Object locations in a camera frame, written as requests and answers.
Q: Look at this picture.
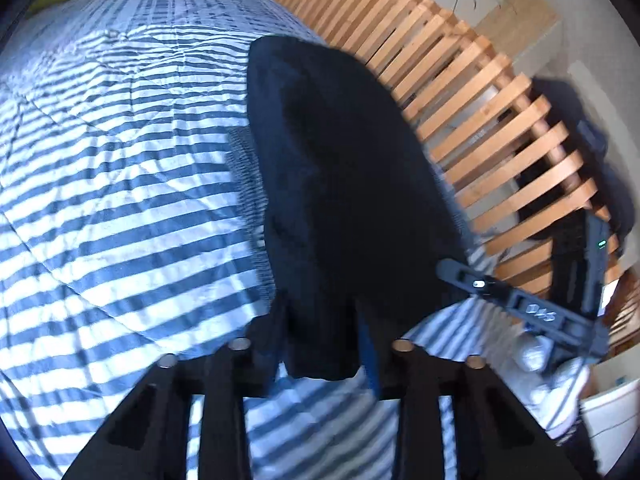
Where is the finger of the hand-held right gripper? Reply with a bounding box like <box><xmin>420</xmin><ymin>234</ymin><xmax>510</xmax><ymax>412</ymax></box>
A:
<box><xmin>437</xmin><ymin>259</ymin><xmax>521</xmax><ymax>311</ymax></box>

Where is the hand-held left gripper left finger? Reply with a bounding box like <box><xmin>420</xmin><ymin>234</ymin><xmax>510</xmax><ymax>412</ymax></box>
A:
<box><xmin>62</xmin><ymin>305</ymin><xmax>288</xmax><ymax>480</ymax></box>

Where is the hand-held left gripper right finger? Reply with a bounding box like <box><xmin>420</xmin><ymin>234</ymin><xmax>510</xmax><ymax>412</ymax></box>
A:
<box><xmin>357</xmin><ymin>305</ymin><xmax>581</xmax><ymax>480</ymax></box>

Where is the black jacket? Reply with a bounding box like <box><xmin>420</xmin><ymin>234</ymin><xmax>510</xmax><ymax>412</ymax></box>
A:
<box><xmin>246</xmin><ymin>35</ymin><xmax>478</xmax><ymax>382</ymax></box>

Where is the person's right forearm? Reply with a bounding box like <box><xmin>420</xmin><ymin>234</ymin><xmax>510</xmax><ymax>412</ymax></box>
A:
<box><xmin>550</xmin><ymin>417</ymin><xmax>606</xmax><ymax>480</ymax></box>

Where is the person's right hand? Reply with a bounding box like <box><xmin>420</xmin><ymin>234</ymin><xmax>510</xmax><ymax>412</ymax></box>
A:
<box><xmin>517</xmin><ymin>335</ymin><xmax>593</xmax><ymax>438</ymax></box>

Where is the white container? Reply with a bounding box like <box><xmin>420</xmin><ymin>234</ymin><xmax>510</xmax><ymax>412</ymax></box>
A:
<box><xmin>580</xmin><ymin>379</ymin><xmax>633</xmax><ymax>441</ymax></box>

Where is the blue striped bed quilt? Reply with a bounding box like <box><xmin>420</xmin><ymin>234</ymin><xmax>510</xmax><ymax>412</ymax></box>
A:
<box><xmin>0</xmin><ymin>0</ymin><xmax>501</xmax><ymax>480</ymax></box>

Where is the dark clothing on rail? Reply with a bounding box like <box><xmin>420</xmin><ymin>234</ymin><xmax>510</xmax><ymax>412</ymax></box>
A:
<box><xmin>515</xmin><ymin>77</ymin><xmax>632</xmax><ymax>242</ymax></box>

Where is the wooden slatted bed rail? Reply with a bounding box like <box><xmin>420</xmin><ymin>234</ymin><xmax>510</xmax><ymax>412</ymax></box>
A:
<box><xmin>270</xmin><ymin>0</ymin><xmax>628</xmax><ymax>358</ymax></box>

